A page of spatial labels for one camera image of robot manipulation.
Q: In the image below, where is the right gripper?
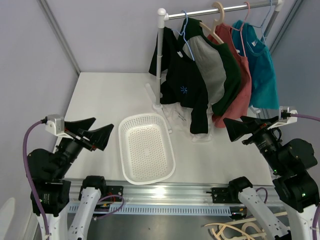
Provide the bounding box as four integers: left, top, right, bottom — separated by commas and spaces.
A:
222, 115, 286, 174

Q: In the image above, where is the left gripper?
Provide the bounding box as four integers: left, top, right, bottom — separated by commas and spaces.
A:
53, 116, 113, 178

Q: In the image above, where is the teal t shirt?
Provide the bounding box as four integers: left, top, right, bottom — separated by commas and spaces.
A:
232, 20, 280, 110

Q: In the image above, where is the green and grey shirt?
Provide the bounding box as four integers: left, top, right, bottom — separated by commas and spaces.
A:
178, 18, 241, 116

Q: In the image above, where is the white t shirt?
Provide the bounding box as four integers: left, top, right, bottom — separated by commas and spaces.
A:
163, 102, 214, 143

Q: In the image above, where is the black t shirt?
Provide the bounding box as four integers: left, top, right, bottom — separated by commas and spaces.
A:
160, 27, 209, 134

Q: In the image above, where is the salmon pink shirt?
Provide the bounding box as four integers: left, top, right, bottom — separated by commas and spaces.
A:
212, 23, 252, 128

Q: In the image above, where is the pink wire hanger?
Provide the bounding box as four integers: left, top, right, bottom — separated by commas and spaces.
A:
230, 1, 251, 58

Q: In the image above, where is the beige wooden hanger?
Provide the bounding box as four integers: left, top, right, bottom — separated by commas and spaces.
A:
199, 1, 225, 44

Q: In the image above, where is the light blue wire hanger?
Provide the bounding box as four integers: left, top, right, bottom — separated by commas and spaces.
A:
173, 10, 195, 61

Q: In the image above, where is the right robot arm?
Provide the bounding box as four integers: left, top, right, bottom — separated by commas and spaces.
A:
223, 112, 320, 240

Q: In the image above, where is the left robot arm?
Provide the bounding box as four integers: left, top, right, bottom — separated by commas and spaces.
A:
22, 114, 114, 240

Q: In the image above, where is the white perforated basket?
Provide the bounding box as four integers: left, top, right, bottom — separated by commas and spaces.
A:
118, 113, 176, 185

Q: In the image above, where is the beige hangers pile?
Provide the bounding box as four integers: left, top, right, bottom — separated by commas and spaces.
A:
203, 211, 288, 240

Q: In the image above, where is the metal clothes rack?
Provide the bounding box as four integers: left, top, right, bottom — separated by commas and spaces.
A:
145, 0, 284, 133

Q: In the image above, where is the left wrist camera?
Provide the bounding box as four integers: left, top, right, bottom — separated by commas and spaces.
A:
41, 114, 70, 138

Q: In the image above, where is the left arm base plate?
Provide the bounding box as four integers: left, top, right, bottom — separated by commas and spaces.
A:
100, 185, 124, 203

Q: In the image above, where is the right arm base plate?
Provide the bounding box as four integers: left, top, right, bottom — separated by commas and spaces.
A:
206, 187, 241, 204

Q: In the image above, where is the white slotted cable duct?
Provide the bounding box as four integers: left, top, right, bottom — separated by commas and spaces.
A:
67, 203, 232, 217

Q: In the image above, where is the aluminium mounting rail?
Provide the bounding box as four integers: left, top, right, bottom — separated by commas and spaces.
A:
66, 178, 283, 207

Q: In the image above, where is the blue wire hanger right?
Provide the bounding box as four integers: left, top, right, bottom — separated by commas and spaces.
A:
252, 0, 273, 46

